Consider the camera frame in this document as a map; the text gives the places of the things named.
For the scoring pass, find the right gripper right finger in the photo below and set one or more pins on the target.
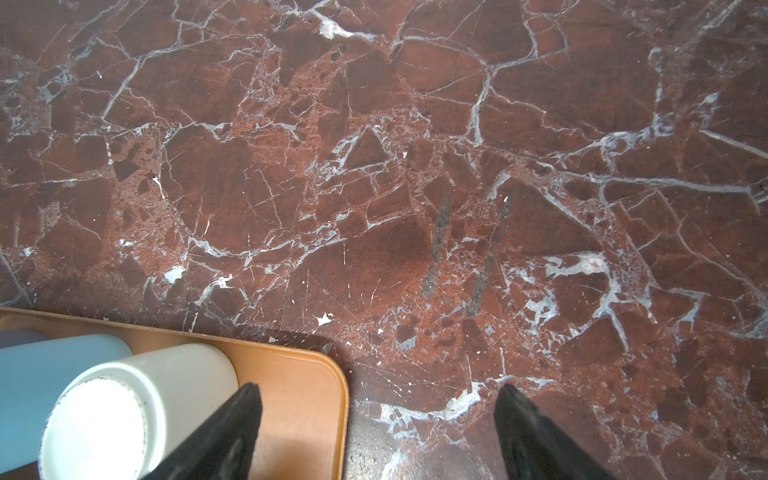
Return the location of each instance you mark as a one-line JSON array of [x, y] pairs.
[[533, 447]]

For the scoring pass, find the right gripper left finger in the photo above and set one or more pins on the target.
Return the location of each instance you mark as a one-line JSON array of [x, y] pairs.
[[222, 447]]

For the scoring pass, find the cream white mug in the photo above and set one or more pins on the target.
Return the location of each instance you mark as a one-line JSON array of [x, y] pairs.
[[120, 419]]

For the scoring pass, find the light blue mug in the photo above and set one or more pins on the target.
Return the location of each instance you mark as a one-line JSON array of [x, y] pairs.
[[33, 376]]

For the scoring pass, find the brown rectangular tray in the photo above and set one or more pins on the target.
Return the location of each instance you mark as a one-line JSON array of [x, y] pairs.
[[305, 394]]

